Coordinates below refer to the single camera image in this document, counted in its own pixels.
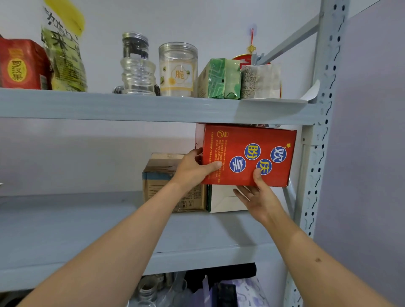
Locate person's left hand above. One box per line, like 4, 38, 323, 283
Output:
170, 148, 223, 194

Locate person's right hand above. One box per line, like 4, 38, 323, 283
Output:
233, 168, 287, 226

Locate long taped cardboard box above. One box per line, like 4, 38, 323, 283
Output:
142, 153, 208, 213

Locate landscape print gift box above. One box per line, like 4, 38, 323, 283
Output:
206, 184, 251, 213

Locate large red cartoon gift box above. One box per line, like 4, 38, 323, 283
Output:
195, 122, 297, 188

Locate grey metal shelves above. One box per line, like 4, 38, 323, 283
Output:
0, 0, 350, 307

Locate person's right forearm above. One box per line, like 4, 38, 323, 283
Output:
267, 210, 396, 307

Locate person's left forearm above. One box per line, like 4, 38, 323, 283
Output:
17, 182, 190, 307

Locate small dark canister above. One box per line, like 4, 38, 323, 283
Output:
112, 83, 161, 96

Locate purple patterned white bag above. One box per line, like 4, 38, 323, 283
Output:
221, 277, 270, 307

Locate green patterned tea packet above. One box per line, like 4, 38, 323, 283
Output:
197, 58, 227, 99

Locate small black box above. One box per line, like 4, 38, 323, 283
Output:
216, 282, 238, 307

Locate labelled clear plastic jar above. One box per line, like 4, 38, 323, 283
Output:
158, 42, 199, 98

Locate light green tea packet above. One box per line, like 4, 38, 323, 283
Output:
224, 59, 242, 100

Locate ribbed clear plastic jar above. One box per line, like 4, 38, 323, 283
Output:
120, 56, 157, 95

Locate plain purple bag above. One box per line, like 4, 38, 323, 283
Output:
189, 275, 219, 307

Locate white paper sheet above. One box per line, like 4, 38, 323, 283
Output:
240, 79, 321, 103

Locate group of clear glass cups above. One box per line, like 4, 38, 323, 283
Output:
130, 273, 190, 307

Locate metal-lid glass jar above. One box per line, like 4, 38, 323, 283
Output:
121, 31, 149, 61

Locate red knot ornament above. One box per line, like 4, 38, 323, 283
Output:
232, 27, 273, 70

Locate yellow green snack bag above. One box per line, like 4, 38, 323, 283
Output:
41, 0, 88, 92

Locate red yellow-label packet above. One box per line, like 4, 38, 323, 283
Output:
0, 35, 51, 90

